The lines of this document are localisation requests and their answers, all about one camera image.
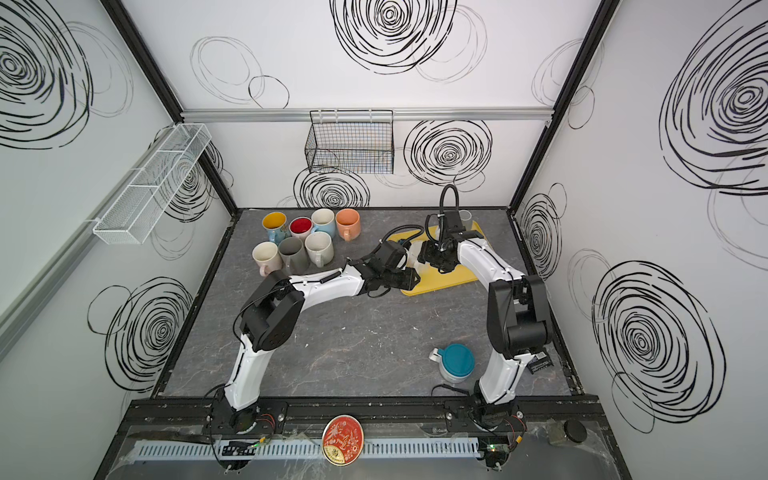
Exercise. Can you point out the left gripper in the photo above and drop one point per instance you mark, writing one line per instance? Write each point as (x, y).
(405, 278)

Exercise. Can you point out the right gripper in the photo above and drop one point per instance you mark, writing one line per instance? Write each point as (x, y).
(437, 255)

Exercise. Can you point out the yellow plastic tray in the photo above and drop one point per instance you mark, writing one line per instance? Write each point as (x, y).
(432, 280)

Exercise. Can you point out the peach mug cream base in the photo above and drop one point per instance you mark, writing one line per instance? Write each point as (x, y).
(348, 222)

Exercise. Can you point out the light blue mug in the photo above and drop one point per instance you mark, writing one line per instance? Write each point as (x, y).
(324, 221)

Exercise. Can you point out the large grey mug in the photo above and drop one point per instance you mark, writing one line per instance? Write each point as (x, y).
(294, 255)

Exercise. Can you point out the cream mug red inside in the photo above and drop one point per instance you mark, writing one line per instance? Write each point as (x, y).
(301, 227)

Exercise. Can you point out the blue patterned mug yellow inside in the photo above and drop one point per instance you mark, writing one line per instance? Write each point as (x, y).
(276, 226)

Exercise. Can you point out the pink mug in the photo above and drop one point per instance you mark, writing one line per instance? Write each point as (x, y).
(267, 257)

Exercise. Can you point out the white mug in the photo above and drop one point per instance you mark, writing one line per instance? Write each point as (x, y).
(412, 258)

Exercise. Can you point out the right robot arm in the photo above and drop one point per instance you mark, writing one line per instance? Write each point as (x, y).
(518, 319)

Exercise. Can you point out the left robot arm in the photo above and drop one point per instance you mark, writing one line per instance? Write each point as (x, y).
(268, 318)

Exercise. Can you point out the white jar teal lid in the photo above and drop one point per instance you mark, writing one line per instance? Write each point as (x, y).
(456, 362)

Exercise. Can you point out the small black card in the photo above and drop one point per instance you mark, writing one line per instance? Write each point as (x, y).
(540, 361)

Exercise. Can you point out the red round tin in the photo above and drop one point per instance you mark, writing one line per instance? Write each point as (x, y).
(343, 440)

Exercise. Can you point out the dark jar black lid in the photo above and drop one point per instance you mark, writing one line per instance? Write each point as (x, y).
(569, 432)

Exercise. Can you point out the black wire basket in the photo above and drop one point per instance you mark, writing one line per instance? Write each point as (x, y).
(358, 141)

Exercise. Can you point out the white wire shelf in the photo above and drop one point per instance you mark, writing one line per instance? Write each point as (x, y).
(135, 212)

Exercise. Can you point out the white slotted cable duct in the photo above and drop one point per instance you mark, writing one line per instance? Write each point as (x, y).
(303, 449)

